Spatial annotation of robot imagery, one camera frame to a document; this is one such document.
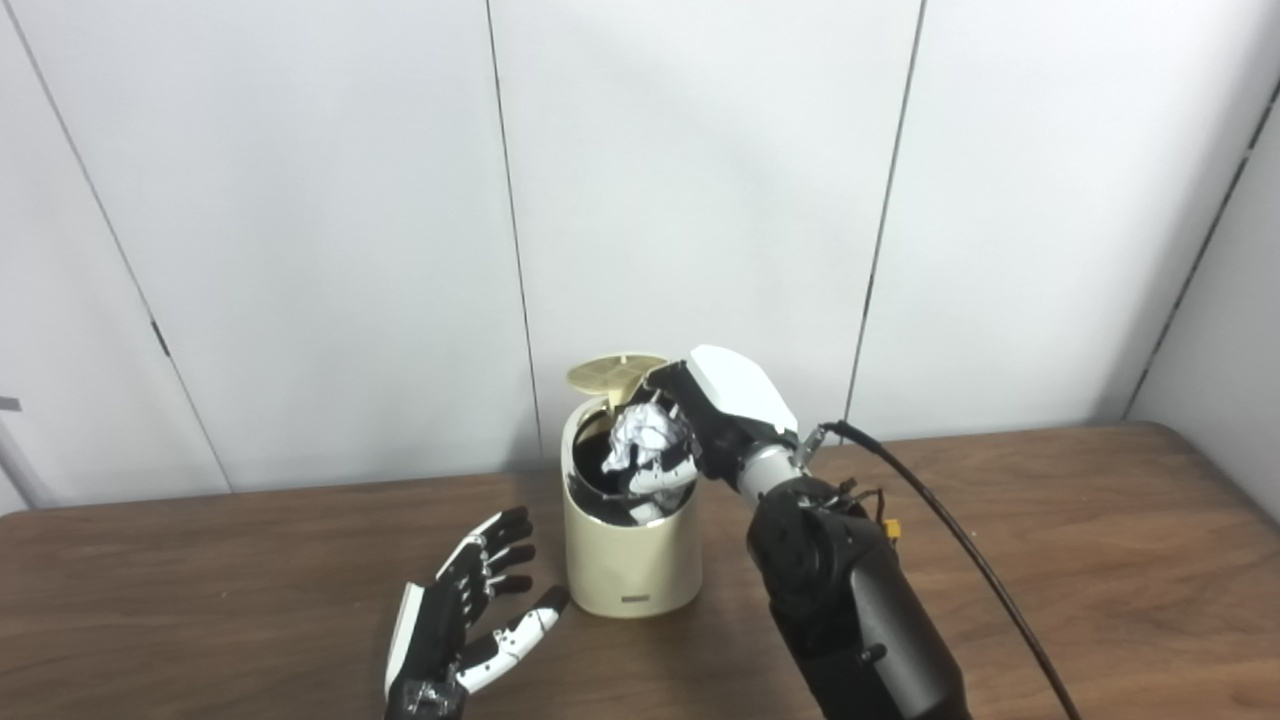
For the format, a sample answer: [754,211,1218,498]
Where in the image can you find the cream round bin lid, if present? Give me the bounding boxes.
[566,352,669,411]

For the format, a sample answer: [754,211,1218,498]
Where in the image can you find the cream-colored desktop bin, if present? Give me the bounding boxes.
[560,395,703,618]

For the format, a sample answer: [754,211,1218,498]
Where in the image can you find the large white paper ball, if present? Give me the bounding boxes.
[601,402,693,476]

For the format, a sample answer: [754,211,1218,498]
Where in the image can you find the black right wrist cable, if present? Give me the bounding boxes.
[800,420,1083,720]

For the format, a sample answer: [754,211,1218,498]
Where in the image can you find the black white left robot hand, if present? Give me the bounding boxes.
[384,507,571,720]

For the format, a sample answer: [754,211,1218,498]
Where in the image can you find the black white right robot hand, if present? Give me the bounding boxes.
[625,345,801,526]

